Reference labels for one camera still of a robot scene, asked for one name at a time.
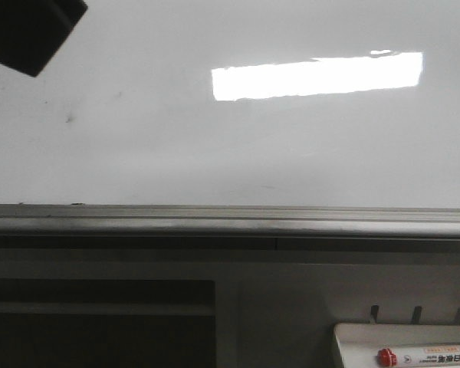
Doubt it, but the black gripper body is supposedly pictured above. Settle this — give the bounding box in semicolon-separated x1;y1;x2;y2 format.
0;0;88;77

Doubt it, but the white whiteboard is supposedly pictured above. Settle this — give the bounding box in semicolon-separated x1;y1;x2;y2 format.
0;1;460;208

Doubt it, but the left metal tray hook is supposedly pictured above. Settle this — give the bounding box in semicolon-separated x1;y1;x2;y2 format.
370;304;380;324

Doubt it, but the white marker tray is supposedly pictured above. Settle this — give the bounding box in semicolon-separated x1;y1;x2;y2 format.
332;323;460;367

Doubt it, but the middle metal tray hook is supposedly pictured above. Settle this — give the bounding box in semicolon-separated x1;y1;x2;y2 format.
411;305;422;324

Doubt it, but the red-capped white marker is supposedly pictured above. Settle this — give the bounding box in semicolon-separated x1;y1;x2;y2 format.
376;345;460;367

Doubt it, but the grey aluminium whiteboard frame rail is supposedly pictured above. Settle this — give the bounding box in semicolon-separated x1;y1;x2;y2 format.
0;204;460;239

